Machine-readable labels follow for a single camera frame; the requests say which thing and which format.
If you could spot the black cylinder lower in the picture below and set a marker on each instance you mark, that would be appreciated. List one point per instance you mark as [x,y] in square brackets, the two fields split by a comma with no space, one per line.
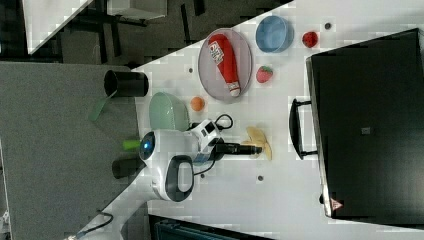
[127,167]

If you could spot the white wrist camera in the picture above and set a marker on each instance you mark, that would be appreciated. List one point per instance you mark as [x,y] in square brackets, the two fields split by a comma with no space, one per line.
[207,133]

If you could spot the large green bowl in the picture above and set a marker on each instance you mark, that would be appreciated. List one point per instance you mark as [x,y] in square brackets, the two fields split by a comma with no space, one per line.
[166,111]

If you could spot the green mug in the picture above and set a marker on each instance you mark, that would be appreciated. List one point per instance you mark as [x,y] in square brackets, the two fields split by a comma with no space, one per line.
[205,159]

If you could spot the black cylinder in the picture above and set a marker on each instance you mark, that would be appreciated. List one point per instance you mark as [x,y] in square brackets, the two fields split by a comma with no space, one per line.
[125,84]
[127,167]

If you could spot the red strawberry toy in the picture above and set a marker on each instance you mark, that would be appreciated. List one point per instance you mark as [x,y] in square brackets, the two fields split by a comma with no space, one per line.
[264,74]

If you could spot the black oven handle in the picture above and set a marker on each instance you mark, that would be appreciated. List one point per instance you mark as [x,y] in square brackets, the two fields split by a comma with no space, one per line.
[295,129]

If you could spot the peeled yellow banana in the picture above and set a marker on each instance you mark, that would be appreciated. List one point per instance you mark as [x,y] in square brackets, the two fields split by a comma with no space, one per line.
[257,138]

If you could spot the grey oval plate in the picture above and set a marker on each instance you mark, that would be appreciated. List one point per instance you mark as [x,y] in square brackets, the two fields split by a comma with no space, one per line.
[210,76]

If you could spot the green tape piece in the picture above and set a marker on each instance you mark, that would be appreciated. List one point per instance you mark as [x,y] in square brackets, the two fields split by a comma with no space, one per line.
[131,144]

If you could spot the white table corner background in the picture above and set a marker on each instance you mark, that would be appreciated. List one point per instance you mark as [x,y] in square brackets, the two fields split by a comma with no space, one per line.
[44,18]

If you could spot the blue bowl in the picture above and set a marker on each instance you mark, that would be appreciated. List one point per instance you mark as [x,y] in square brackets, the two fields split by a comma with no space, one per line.
[274,34]

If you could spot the red round fruit toy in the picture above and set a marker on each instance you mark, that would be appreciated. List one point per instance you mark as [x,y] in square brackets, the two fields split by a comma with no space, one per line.
[310,39]

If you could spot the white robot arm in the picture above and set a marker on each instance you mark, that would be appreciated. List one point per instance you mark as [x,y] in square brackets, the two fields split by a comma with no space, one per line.
[168,175]

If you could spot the red ketchup bottle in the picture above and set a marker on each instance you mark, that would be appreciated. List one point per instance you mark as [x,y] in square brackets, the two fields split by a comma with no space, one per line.
[222,53]

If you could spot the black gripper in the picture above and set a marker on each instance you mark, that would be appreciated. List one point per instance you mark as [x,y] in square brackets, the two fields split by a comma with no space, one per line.
[222,149]

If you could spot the small orange fruit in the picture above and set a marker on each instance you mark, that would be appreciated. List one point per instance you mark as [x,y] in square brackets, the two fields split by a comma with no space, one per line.
[197,104]

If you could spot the black cylinder upper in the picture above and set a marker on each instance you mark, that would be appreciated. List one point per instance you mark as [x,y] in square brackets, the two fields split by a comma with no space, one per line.
[125,84]

